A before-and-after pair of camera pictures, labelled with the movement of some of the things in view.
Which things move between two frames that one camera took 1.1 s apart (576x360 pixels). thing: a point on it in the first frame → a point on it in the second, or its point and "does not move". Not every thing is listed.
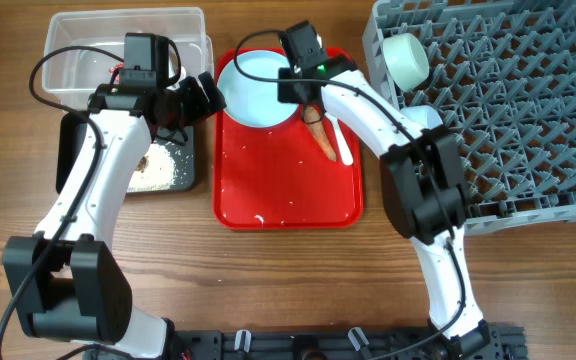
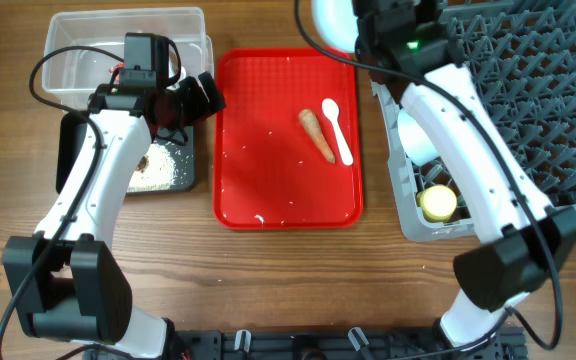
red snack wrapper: x=116 y=67 does not move
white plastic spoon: x=347 y=157 does not move
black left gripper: x=198 y=109 does not move
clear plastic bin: x=87 y=48 does not move
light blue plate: x=248 y=83 → x=337 y=23
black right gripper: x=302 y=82 → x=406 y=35
